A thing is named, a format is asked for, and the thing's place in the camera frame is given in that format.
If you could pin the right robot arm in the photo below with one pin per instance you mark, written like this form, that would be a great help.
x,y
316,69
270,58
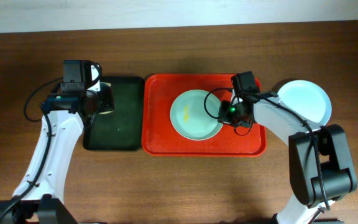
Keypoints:
x,y
320,162

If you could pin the green and yellow sponge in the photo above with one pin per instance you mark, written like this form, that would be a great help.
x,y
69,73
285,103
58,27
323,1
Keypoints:
x,y
106,112

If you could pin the light blue plate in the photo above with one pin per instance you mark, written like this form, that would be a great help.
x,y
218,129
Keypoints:
x,y
308,99

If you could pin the black water tray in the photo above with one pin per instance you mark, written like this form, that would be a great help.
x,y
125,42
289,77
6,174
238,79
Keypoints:
x,y
121,129

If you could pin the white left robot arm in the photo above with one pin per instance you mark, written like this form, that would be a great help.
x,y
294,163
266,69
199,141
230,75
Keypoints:
x,y
40,192

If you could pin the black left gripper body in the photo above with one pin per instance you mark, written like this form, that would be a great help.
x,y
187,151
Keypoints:
x,y
106,100

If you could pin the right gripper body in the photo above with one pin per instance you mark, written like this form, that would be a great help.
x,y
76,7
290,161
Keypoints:
x,y
230,116

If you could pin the red serving tray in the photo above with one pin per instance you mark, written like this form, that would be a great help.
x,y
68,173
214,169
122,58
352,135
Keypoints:
x,y
159,138

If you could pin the pale green plate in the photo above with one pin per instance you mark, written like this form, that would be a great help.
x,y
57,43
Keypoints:
x,y
193,115

